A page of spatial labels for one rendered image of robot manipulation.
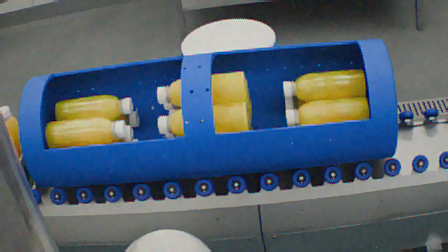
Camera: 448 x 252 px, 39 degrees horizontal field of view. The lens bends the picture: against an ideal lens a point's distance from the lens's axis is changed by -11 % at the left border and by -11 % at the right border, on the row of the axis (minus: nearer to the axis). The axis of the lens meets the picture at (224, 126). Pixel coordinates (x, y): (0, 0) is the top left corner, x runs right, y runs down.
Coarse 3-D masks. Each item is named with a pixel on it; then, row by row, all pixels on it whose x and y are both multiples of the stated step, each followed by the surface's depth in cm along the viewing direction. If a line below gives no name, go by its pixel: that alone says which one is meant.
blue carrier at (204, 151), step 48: (288, 48) 160; (336, 48) 163; (384, 48) 150; (48, 96) 175; (144, 96) 176; (192, 96) 149; (384, 96) 144; (144, 144) 151; (192, 144) 150; (240, 144) 150; (288, 144) 149; (336, 144) 149; (384, 144) 149
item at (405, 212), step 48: (432, 144) 168; (48, 192) 173; (96, 192) 171; (192, 192) 167; (384, 192) 160; (432, 192) 159; (96, 240) 169; (240, 240) 168; (288, 240) 169; (336, 240) 171; (384, 240) 173; (432, 240) 176
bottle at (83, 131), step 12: (72, 120) 159; (84, 120) 158; (96, 120) 158; (108, 120) 159; (48, 132) 158; (60, 132) 157; (72, 132) 157; (84, 132) 157; (96, 132) 156; (108, 132) 157; (48, 144) 158; (60, 144) 158; (72, 144) 158; (84, 144) 158; (96, 144) 158
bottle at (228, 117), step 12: (216, 108) 155; (228, 108) 154; (240, 108) 154; (168, 120) 156; (180, 120) 155; (216, 120) 154; (228, 120) 153; (240, 120) 153; (180, 132) 156; (216, 132) 155
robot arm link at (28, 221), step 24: (0, 120) 72; (0, 144) 72; (0, 168) 72; (0, 192) 73; (24, 192) 77; (0, 216) 75; (24, 216) 77; (0, 240) 77; (24, 240) 78; (48, 240) 83
